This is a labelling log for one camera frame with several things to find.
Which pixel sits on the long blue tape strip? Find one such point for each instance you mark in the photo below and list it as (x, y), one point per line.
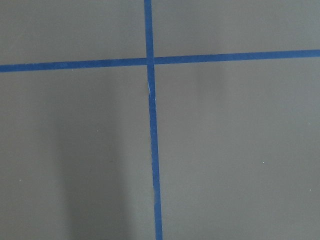
(150, 63)

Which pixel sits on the crossing blue tape strip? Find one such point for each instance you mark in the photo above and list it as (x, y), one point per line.
(162, 60)

